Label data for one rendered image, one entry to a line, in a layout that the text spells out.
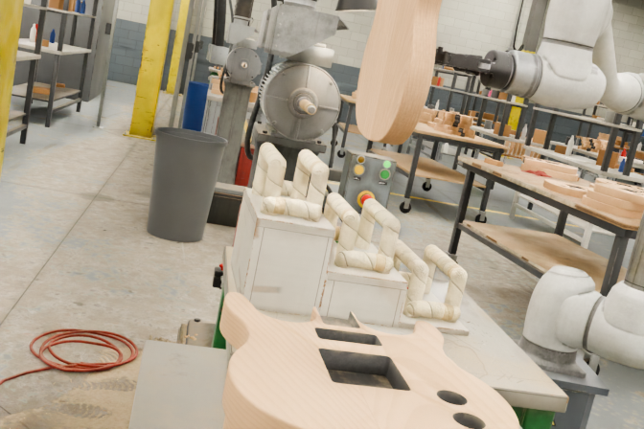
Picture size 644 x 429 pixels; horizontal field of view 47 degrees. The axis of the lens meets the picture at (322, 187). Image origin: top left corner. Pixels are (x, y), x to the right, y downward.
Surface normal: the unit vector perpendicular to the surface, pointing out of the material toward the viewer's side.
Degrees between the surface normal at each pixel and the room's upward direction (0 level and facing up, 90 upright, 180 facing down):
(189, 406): 0
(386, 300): 90
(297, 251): 90
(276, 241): 90
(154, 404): 0
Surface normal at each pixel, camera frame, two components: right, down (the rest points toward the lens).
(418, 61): 0.22, 0.04
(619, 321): -0.63, -0.09
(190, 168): 0.24, 0.27
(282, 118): 0.03, 0.28
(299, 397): 0.20, -0.97
